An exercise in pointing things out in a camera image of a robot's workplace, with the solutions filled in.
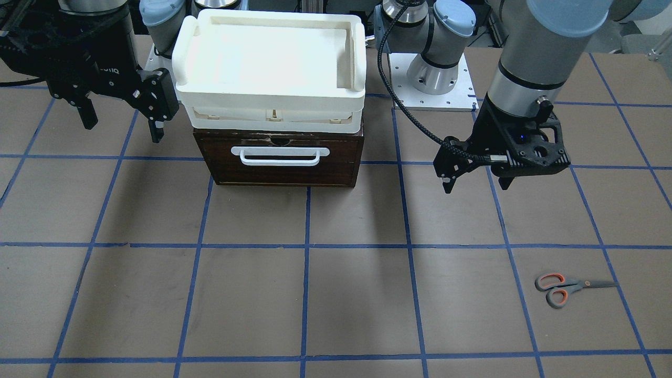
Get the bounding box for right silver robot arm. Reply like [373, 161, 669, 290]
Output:
[2, 1, 179, 143]

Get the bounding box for white drawer handle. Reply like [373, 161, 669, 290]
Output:
[230, 146, 331, 167]

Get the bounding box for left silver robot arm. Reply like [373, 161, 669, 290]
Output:
[374, 1, 669, 193]

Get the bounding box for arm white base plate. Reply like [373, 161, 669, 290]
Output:
[388, 53, 478, 111]

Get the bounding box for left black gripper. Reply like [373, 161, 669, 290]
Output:
[434, 98, 553, 194]

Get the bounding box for dark wooden drawer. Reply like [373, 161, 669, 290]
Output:
[193, 128, 364, 187]

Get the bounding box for grey orange scissors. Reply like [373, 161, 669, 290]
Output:
[534, 272, 619, 309]

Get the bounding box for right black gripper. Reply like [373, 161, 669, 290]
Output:
[2, 9, 179, 143]

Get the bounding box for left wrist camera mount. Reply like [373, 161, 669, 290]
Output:
[491, 112, 571, 177]

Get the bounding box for black braided cable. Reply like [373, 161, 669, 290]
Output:
[376, 0, 508, 163]

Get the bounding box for white plastic tray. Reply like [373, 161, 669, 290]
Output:
[171, 9, 367, 134]

